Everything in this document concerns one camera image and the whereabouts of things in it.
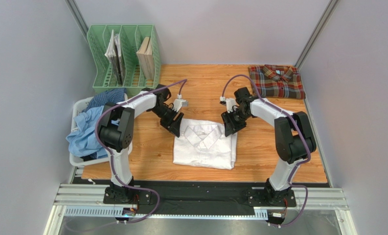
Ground white laundry basket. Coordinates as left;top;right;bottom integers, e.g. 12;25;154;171
69;94;128;167

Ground folded red plaid shirt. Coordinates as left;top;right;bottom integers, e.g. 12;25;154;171
248;64;305;99

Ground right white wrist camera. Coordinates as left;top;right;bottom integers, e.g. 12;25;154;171
220;96;237;113

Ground purple cable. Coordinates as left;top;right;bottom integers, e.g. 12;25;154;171
94;78;188;226
221;74;312;228

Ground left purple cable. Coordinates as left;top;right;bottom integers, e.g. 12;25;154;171
94;78;188;226

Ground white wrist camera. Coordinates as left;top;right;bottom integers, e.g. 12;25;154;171
220;96;237;113
172;94;189;112

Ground dark blue checked shirt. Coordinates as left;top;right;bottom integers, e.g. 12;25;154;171
83;88;127;112

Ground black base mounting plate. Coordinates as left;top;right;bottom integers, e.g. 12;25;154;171
73;177;331;217

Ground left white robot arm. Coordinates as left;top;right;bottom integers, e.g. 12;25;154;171
95;84;183;204

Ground aluminium frame rail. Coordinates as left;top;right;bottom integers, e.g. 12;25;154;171
44;164;357;235

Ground white long sleeve shirt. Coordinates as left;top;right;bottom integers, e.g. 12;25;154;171
173;118;238;170

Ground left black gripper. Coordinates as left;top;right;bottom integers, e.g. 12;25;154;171
151;104;184;138

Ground light blue crumpled shirt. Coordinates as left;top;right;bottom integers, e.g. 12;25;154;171
66;106;107;159

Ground magazines in organizer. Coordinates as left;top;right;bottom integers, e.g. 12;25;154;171
105;29;125;86

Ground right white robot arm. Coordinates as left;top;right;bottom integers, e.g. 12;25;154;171
220;87;316;206

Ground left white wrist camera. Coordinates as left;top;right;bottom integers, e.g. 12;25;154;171
172;94;189;112

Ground green plastic file organizer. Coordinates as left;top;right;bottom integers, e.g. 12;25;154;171
87;24;161;96

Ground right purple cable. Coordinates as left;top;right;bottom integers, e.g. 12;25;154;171
221;74;312;228

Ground beige books in organizer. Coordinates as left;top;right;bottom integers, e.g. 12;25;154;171
137;37;155;80

